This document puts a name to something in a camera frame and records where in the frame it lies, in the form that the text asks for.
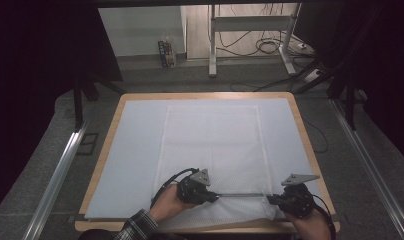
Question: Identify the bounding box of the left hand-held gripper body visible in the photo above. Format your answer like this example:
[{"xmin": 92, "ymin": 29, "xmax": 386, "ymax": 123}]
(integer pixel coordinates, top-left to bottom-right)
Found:
[{"xmin": 176, "ymin": 168, "xmax": 212, "ymax": 205}]

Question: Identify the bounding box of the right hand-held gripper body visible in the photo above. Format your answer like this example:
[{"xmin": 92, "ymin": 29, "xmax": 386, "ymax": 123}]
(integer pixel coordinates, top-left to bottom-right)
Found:
[{"xmin": 275, "ymin": 172, "xmax": 321, "ymax": 220}]

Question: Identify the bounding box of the white mesh laundry bag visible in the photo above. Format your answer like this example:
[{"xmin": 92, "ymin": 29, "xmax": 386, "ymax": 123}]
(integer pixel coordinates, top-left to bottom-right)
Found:
[{"xmin": 151, "ymin": 104, "xmax": 280, "ymax": 231}]

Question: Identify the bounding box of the person's left hand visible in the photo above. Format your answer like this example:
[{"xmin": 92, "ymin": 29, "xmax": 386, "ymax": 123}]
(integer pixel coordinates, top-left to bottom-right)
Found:
[{"xmin": 148, "ymin": 182, "xmax": 198, "ymax": 223}]

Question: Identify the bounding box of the person's right hand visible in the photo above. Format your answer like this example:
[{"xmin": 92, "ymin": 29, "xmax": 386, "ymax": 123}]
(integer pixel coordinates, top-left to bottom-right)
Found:
[{"xmin": 283, "ymin": 208, "xmax": 332, "ymax": 240}]

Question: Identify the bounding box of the white table mat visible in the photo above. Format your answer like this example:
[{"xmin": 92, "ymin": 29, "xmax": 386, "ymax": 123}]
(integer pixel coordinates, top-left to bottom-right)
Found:
[{"xmin": 84, "ymin": 97, "xmax": 324, "ymax": 221}]

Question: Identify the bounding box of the wooden table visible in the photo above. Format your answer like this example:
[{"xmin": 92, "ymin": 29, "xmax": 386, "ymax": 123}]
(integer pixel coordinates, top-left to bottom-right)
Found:
[{"xmin": 74, "ymin": 91, "xmax": 341, "ymax": 235}]

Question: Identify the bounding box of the black metal stand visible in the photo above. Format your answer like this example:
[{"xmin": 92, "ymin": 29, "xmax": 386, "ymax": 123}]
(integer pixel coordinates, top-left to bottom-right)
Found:
[
  {"xmin": 292, "ymin": 58, "xmax": 358, "ymax": 132},
  {"xmin": 71, "ymin": 74, "xmax": 125, "ymax": 133}
]

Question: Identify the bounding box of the white power strip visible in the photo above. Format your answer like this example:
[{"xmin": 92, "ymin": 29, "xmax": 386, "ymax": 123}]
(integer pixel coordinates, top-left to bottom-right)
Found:
[{"xmin": 302, "ymin": 67, "xmax": 325, "ymax": 84}]

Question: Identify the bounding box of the pack of bottles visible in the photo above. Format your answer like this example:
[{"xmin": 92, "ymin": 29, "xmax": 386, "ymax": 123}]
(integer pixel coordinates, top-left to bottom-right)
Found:
[{"xmin": 157, "ymin": 35, "xmax": 178, "ymax": 70}]

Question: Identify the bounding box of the dark curtain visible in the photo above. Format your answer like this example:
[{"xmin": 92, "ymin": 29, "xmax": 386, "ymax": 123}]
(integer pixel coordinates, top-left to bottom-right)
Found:
[
  {"xmin": 0, "ymin": 0, "xmax": 124, "ymax": 216},
  {"xmin": 293, "ymin": 0, "xmax": 404, "ymax": 168}
]

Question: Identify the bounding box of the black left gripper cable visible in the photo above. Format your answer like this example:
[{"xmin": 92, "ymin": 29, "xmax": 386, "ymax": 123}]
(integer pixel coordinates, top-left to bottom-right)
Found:
[{"xmin": 149, "ymin": 167, "xmax": 200, "ymax": 210}]

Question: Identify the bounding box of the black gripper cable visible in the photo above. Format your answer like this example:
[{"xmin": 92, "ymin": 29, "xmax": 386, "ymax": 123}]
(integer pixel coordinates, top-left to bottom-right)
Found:
[
  {"xmin": 310, "ymin": 193, "xmax": 337, "ymax": 240},
  {"xmin": 149, "ymin": 167, "xmax": 200, "ymax": 210}
]

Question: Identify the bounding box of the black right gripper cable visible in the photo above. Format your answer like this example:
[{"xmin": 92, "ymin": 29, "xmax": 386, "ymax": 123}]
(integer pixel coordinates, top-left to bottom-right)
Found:
[{"xmin": 310, "ymin": 193, "xmax": 337, "ymax": 240}]

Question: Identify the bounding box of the thin black floor cable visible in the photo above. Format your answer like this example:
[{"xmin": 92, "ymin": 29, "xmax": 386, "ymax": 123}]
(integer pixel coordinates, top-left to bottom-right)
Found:
[{"xmin": 302, "ymin": 117, "xmax": 330, "ymax": 155}]

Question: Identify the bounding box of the aluminium floor rail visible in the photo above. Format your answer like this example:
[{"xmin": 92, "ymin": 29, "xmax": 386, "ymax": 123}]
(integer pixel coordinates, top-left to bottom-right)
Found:
[
  {"xmin": 329, "ymin": 98, "xmax": 404, "ymax": 240},
  {"xmin": 21, "ymin": 121, "xmax": 92, "ymax": 240}
]

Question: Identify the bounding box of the black frame on floor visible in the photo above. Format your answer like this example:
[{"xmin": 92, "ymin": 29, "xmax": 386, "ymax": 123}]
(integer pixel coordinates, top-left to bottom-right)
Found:
[{"xmin": 76, "ymin": 132, "xmax": 100, "ymax": 156}]

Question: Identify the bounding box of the tangle of black floor cables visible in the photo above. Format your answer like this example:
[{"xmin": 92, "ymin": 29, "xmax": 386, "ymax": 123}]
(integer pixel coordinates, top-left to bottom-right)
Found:
[{"xmin": 215, "ymin": 3, "xmax": 293, "ymax": 58}]

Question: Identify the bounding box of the white metal desk frame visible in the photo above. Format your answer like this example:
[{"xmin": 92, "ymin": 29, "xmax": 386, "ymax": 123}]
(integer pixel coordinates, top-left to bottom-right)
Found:
[{"xmin": 207, "ymin": 3, "xmax": 303, "ymax": 79}]

